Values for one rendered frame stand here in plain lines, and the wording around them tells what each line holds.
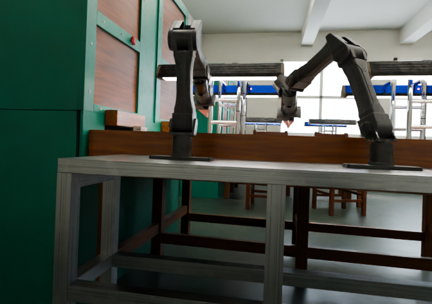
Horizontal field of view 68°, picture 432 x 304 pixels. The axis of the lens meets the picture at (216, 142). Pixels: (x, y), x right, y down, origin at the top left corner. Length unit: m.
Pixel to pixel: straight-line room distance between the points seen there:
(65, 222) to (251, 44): 6.16
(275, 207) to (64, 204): 0.57
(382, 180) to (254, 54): 6.07
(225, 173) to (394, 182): 0.39
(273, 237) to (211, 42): 6.31
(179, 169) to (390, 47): 6.51
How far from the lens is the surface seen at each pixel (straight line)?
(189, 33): 1.04
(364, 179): 0.83
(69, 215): 0.99
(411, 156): 1.26
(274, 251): 0.84
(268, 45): 6.82
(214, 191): 4.27
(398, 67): 1.60
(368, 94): 1.07
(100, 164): 0.92
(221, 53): 6.87
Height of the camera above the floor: 0.73
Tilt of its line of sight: level
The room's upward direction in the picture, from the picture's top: 2 degrees clockwise
